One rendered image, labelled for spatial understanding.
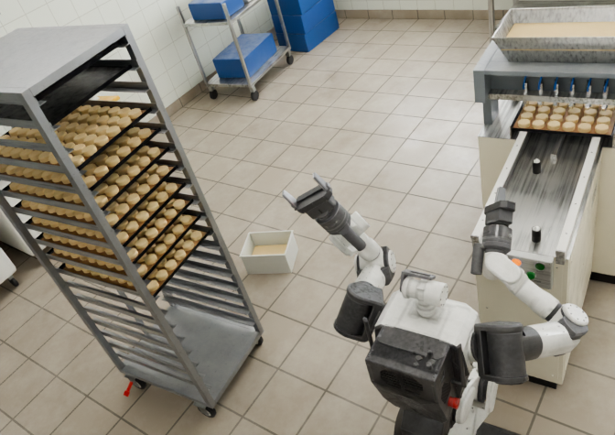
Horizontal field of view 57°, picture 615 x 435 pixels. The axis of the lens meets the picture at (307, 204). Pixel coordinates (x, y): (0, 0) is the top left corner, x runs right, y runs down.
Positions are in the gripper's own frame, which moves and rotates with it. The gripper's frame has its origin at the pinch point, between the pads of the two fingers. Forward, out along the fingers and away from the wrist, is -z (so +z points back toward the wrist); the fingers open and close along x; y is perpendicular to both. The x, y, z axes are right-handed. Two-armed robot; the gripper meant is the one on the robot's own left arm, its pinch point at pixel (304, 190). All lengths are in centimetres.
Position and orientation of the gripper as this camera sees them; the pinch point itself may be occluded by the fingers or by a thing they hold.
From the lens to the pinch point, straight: 162.8
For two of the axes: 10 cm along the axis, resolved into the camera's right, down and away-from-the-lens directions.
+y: 0.6, 7.0, -7.1
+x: 8.1, -4.5, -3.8
